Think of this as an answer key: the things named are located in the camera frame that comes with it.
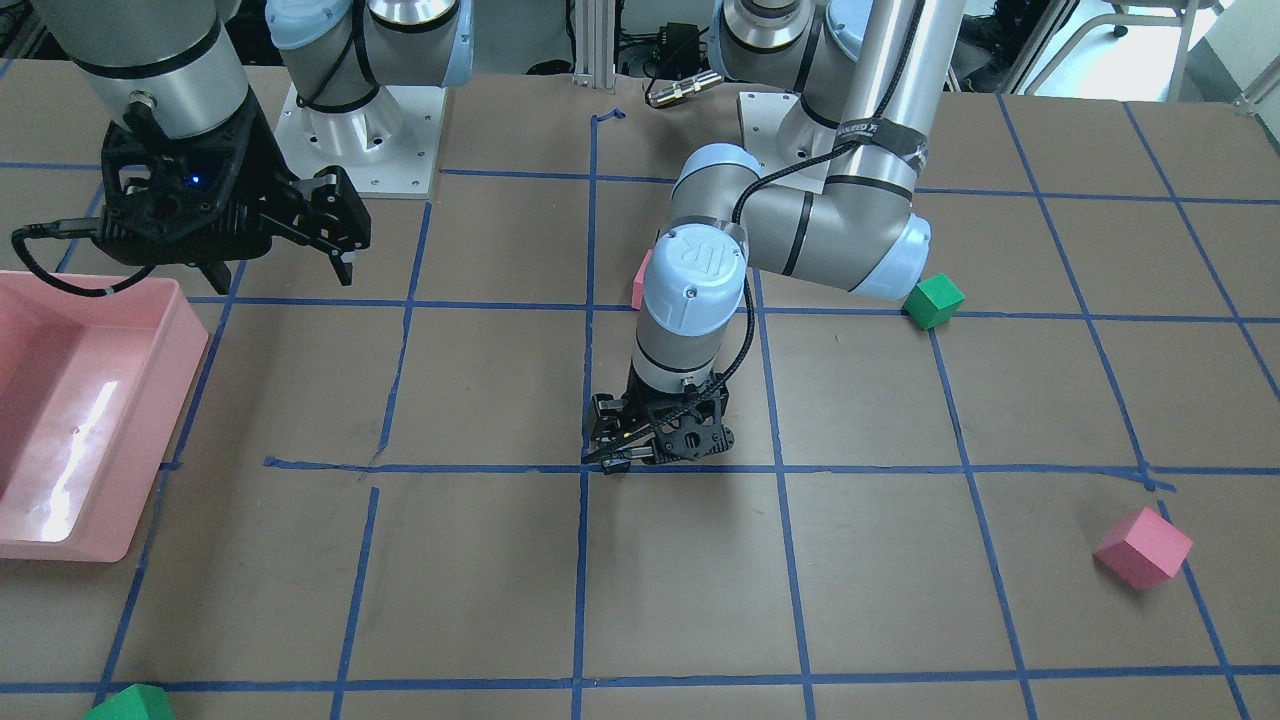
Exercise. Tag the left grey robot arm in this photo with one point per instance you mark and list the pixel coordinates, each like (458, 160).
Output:
(839, 211)

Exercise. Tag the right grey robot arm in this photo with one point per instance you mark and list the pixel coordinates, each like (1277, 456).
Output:
(177, 61)

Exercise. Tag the pink foam cube centre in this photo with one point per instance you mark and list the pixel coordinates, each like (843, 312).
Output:
(638, 282)

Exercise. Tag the green foam cube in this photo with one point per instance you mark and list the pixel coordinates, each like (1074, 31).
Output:
(933, 301)
(136, 702)

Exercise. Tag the pink foam cube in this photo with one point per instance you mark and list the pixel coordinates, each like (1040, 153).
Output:
(638, 282)
(1144, 549)

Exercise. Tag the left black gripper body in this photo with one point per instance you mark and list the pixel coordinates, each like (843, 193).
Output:
(604, 408)

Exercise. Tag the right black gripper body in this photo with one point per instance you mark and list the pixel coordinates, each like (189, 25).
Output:
(262, 156)

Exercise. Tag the aluminium frame post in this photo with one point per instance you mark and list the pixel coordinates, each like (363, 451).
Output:
(594, 25)

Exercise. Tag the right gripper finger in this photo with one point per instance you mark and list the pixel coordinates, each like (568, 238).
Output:
(219, 275)
(343, 264)

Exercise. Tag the pink plastic bin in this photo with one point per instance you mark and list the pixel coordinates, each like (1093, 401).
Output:
(92, 393)

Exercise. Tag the yellow push button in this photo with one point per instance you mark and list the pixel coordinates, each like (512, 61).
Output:
(615, 465)

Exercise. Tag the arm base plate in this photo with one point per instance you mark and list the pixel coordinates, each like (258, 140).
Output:
(777, 130)
(388, 148)

